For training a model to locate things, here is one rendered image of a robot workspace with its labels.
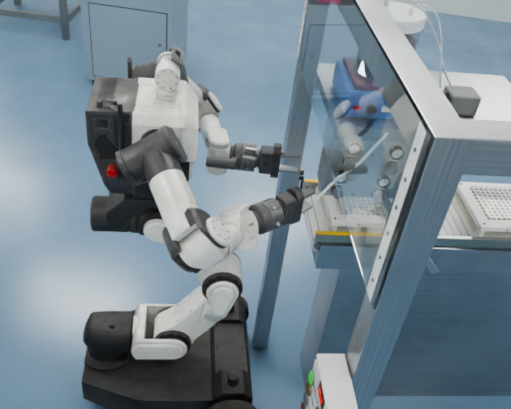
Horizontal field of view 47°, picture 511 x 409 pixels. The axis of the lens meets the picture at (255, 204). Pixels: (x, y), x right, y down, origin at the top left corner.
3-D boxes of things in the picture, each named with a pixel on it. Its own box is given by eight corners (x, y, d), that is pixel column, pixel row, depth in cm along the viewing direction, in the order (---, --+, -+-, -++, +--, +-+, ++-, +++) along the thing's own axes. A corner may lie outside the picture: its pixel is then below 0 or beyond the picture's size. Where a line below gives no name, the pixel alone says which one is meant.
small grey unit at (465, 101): (440, 114, 164) (447, 96, 160) (432, 102, 170) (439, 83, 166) (475, 117, 165) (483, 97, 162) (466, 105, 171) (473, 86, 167)
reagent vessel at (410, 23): (359, 83, 154) (376, 12, 142) (348, 58, 166) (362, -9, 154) (415, 87, 156) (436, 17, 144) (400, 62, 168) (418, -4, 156)
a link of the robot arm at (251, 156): (282, 136, 190) (246, 131, 190) (281, 152, 182) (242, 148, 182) (277, 168, 198) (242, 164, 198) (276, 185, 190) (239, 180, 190)
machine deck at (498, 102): (334, 139, 156) (337, 126, 153) (313, 74, 185) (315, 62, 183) (552, 150, 163) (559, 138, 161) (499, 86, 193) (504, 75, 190)
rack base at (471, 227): (474, 243, 191) (476, 237, 190) (448, 196, 210) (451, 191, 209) (543, 245, 194) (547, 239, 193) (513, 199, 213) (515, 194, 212)
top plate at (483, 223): (478, 231, 188) (481, 226, 187) (453, 185, 207) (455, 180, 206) (550, 234, 191) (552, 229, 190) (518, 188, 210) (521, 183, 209)
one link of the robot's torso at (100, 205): (91, 240, 186) (87, 195, 175) (96, 214, 196) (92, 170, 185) (180, 243, 189) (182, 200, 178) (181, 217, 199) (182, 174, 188)
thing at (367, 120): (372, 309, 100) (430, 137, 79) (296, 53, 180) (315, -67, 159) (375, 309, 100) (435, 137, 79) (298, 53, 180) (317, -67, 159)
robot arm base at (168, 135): (135, 196, 147) (111, 158, 143) (139, 182, 159) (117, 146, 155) (188, 168, 146) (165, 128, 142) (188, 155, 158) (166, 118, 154)
